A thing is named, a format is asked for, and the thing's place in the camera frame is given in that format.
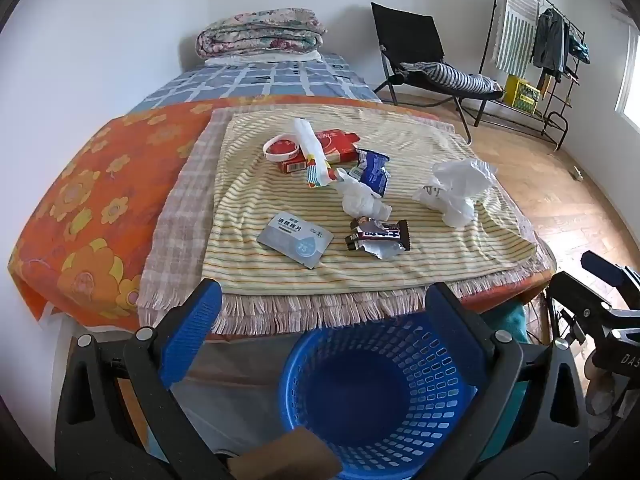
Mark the floral cream tube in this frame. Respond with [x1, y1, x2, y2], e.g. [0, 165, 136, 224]
[292, 117, 338, 188]

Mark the orange floral blanket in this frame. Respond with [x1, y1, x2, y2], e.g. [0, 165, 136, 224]
[7, 94, 556, 323]

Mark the white wristband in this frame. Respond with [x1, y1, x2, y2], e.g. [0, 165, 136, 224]
[262, 135, 303, 163]

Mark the grey wipe packet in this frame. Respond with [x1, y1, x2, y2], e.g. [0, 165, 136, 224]
[257, 211, 334, 268]

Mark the black folding chair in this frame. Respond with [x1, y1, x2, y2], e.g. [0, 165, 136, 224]
[370, 2, 506, 143]

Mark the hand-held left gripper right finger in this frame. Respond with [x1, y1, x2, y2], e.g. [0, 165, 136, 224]
[415, 281, 591, 480]

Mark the person's right hand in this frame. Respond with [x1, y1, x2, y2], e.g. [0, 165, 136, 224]
[585, 347, 627, 417]

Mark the blue plaid bed sheet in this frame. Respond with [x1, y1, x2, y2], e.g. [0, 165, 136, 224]
[131, 52, 383, 109]

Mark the green striped hanging towel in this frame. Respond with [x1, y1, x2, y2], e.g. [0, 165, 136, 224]
[492, 0, 541, 76]

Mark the teal hanging garment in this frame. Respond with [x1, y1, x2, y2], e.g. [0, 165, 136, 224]
[567, 30, 591, 66]

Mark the brown cardboard piece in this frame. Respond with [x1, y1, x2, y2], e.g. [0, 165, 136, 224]
[240, 427, 343, 480]

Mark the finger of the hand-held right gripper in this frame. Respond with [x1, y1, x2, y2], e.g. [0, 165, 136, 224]
[547, 270, 615, 328]
[581, 250, 640, 306]

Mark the brown chocolate bar wrapper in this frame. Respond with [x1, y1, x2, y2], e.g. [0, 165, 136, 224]
[345, 217, 410, 261]

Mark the blue snack wrapper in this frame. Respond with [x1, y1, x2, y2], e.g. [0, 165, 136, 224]
[347, 149, 391, 197]

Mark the white plastic bag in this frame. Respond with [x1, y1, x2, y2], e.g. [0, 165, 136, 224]
[412, 157, 499, 226]

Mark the red torn carton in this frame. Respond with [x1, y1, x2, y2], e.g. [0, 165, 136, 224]
[274, 129, 361, 175]

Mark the white pillow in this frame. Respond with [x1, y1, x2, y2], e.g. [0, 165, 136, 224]
[205, 50, 321, 66]

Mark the black clothes rack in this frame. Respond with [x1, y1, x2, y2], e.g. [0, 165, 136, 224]
[477, 0, 583, 148]

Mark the white tissue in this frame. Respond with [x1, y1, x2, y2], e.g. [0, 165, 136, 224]
[336, 167, 392, 221]

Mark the window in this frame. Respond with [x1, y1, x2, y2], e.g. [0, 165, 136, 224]
[614, 5, 640, 133]

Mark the dark hanging jacket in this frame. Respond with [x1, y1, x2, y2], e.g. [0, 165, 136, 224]
[531, 7, 571, 83]

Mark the yellow plastic crate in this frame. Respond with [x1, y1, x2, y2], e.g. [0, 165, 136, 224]
[502, 74, 543, 113]

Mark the striped cushion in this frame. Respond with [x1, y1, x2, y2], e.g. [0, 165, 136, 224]
[400, 61, 503, 95]

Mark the blue plastic basket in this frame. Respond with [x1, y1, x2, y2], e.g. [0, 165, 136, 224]
[279, 314, 481, 480]

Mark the folded floral quilt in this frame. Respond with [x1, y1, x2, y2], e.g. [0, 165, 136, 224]
[196, 7, 327, 59]

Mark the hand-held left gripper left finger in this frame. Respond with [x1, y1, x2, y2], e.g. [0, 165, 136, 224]
[55, 277, 236, 480]

